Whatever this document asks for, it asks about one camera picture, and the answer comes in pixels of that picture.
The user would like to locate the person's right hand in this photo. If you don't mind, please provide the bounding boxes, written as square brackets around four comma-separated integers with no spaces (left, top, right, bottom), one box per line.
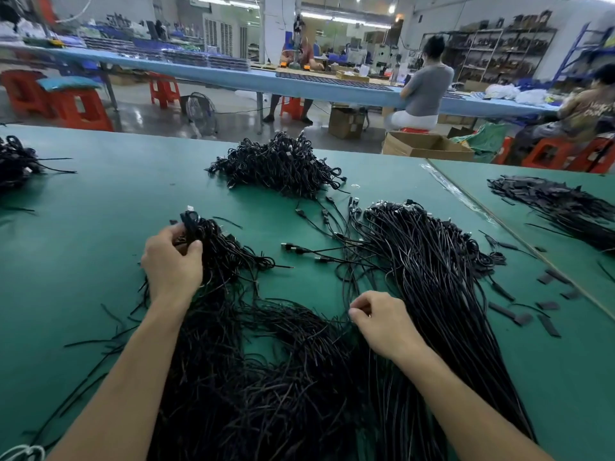
[348,291,429,366]

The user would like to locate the person's left hand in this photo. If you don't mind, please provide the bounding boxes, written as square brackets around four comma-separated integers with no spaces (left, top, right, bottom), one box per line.
[141,222,205,308]

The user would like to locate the single black cable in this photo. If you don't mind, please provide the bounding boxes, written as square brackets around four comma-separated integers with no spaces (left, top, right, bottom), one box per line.
[179,206,205,248]

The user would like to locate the small cluster of knotted cables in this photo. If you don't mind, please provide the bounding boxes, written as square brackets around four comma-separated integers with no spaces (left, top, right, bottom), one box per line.
[144,206,290,303]

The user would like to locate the bundle of long black cables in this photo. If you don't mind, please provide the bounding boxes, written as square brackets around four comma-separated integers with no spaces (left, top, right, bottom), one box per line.
[283,197,537,461]

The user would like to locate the pile of black cables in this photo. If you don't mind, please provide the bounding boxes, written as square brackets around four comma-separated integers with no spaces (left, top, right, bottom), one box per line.
[29,211,386,461]

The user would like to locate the heap of black cables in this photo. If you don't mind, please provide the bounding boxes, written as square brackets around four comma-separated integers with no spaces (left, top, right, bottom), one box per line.
[206,131,347,198]
[0,136,76,188]

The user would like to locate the spread of straight black cables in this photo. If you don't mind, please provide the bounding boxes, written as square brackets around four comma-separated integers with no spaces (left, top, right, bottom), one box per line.
[487,174,615,255]

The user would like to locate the person's left forearm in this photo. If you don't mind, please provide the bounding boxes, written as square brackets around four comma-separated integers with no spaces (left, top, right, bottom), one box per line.
[48,297,193,461]

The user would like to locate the person's right forearm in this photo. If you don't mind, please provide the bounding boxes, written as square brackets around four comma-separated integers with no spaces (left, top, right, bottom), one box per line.
[398,345,554,461]

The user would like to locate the grey floor fan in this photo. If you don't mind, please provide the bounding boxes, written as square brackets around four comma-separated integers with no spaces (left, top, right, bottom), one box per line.
[181,92,218,138]

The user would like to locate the scattered dark tie pieces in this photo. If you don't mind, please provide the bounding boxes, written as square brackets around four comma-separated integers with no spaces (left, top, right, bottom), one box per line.
[480,230,582,339]

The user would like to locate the red plastic stool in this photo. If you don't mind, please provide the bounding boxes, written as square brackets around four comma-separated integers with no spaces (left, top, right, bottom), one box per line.
[0,70,49,118]
[521,137,615,175]
[149,74,182,111]
[281,97,305,121]

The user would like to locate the open cardboard box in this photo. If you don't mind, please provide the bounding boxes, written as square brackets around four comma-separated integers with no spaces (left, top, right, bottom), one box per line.
[381,132,475,161]

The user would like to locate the red stool with blue seat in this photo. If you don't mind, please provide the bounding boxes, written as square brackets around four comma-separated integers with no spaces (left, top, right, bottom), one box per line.
[38,76,115,131]

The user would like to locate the small cardboard box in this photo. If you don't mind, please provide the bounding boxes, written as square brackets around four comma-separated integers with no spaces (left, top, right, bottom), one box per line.
[329,105,369,140]

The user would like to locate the green bag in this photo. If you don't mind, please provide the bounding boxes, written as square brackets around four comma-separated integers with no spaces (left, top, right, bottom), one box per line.
[459,122,515,161]

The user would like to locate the long blue workbench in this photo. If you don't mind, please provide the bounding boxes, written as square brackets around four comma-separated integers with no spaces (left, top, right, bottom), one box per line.
[0,43,559,119]

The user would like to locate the pile of white bags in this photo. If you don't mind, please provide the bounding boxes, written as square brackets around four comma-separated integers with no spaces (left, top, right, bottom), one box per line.
[485,83,551,106]

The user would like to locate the white pillar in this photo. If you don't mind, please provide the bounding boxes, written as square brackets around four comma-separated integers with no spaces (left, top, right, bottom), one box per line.
[264,0,297,63]

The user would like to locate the metal storage shelf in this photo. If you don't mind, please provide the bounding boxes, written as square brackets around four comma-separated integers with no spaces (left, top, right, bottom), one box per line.
[437,12,559,87]

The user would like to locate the blue metal rack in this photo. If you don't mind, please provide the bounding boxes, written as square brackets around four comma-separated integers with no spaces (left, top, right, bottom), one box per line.
[555,24,615,85]

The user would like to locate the bunch of white wire rings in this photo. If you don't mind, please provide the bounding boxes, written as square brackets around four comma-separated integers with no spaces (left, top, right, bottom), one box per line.
[0,444,46,461]

